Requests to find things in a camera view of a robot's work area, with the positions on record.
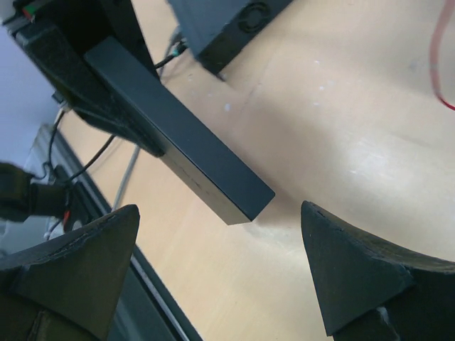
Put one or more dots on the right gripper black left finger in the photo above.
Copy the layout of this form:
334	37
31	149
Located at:
68	287

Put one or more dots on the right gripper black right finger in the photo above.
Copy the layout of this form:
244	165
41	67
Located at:
371	289

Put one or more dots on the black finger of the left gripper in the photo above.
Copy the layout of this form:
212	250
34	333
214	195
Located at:
48	48
124	28

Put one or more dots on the small black switch box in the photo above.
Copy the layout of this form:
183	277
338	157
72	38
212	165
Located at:
196	155

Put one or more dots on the large black network switch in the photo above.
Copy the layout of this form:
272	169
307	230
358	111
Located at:
216	31

